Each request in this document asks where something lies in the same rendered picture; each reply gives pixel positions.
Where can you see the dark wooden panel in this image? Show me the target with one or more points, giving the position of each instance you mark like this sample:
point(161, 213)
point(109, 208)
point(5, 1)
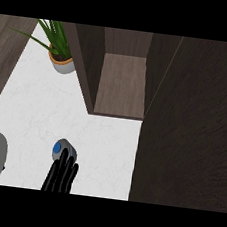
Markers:
point(6, 55)

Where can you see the clear blue-capped water bottle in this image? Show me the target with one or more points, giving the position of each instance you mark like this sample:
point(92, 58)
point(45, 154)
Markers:
point(61, 147)

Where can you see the dark wooden cabinet door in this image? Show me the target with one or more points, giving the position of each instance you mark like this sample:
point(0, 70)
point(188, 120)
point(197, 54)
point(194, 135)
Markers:
point(191, 128)

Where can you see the dark wooden cabinet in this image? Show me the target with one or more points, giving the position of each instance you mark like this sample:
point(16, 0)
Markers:
point(122, 83)

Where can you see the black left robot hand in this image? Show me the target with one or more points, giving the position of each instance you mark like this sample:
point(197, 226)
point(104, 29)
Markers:
point(60, 176)

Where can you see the potted green plant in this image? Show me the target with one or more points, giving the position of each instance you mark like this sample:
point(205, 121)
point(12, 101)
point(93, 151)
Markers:
point(60, 53)

